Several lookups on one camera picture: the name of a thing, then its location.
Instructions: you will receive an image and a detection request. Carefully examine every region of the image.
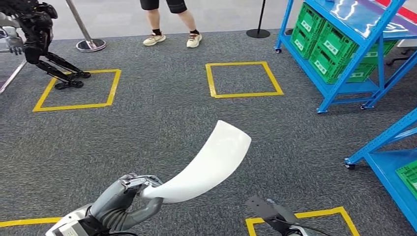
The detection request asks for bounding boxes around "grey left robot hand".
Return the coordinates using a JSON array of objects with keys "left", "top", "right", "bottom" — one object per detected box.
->
[{"left": 89, "top": 173, "right": 164, "bottom": 231}]

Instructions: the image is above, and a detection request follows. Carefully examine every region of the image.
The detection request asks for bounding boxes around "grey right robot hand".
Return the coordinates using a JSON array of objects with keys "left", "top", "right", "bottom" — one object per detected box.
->
[{"left": 267, "top": 199, "right": 303, "bottom": 229}]

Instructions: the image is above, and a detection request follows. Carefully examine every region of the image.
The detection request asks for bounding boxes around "white curved plastic part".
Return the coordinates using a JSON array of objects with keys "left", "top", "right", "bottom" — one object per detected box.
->
[{"left": 140, "top": 119, "right": 252, "bottom": 204}]

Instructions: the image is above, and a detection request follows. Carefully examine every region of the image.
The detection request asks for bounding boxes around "yellow floor tape line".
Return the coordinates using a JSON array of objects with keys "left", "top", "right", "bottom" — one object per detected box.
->
[{"left": 0, "top": 216, "right": 62, "bottom": 228}]

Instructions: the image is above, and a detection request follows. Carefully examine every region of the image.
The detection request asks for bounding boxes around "green plastic crate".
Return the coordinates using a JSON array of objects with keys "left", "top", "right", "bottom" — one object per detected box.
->
[
  {"left": 308, "top": 45, "right": 379, "bottom": 85},
  {"left": 290, "top": 28, "right": 322, "bottom": 59},
  {"left": 395, "top": 159, "right": 417, "bottom": 199},
  {"left": 317, "top": 20, "right": 399, "bottom": 66},
  {"left": 295, "top": 2, "right": 327, "bottom": 39}
]

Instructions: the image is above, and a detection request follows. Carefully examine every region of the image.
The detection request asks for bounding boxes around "silver stanchion with round base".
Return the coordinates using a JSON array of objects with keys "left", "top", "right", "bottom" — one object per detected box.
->
[{"left": 65, "top": 0, "right": 107, "bottom": 53}]

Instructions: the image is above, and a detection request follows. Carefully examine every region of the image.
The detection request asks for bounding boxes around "black stanchion with round base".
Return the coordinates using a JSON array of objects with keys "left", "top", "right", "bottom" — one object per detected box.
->
[{"left": 246, "top": 0, "right": 271, "bottom": 39}]

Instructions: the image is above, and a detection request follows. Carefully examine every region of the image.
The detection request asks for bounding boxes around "person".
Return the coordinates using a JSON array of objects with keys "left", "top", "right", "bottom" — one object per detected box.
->
[{"left": 139, "top": 0, "right": 203, "bottom": 49}]

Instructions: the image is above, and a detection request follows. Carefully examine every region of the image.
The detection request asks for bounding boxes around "black humanoid robot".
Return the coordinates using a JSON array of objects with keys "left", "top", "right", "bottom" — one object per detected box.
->
[{"left": 0, "top": 0, "right": 92, "bottom": 90}]

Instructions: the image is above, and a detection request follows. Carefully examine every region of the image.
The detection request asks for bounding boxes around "red barrier belt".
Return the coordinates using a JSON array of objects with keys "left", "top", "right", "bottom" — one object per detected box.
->
[{"left": 374, "top": 0, "right": 417, "bottom": 24}]

